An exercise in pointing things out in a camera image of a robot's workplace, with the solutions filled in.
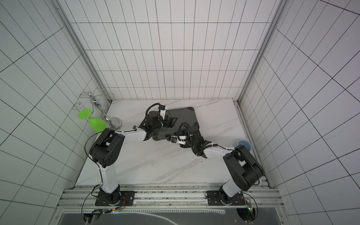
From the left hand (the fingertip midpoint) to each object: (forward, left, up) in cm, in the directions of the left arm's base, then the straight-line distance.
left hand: (172, 119), depth 96 cm
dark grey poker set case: (+7, -10, -3) cm, 12 cm away
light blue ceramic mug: (-16, -48, -3) cm, 51 cm away
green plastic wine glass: (-11, +44, +9) cm, 46 cm away
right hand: (-8, -7, -1) cm, 11 cm away
